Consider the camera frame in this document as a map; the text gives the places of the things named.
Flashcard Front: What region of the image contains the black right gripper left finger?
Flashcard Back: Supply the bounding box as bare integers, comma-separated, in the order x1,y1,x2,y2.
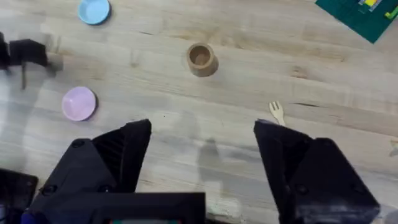
21,119,152,224

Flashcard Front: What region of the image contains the light blue plate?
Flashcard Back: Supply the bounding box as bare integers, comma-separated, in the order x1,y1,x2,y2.
77,0,111,26

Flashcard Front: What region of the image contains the pink plate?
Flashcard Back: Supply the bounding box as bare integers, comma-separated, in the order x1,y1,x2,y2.
61,86,98,122

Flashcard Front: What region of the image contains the wooden fork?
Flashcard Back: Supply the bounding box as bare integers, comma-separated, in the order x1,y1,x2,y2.
268,100,287,127

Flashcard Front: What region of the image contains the black mount plate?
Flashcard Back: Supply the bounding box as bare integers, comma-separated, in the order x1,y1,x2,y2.
0,167,39,224

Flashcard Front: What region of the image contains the wooden cup container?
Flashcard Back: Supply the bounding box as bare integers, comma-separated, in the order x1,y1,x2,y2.
185,42,220,78

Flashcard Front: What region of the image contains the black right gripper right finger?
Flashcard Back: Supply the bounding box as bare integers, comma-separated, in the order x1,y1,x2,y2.
253,119,382,224

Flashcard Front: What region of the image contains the green board with toy blocks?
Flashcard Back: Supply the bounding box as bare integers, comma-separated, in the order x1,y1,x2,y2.
314,0,398,45

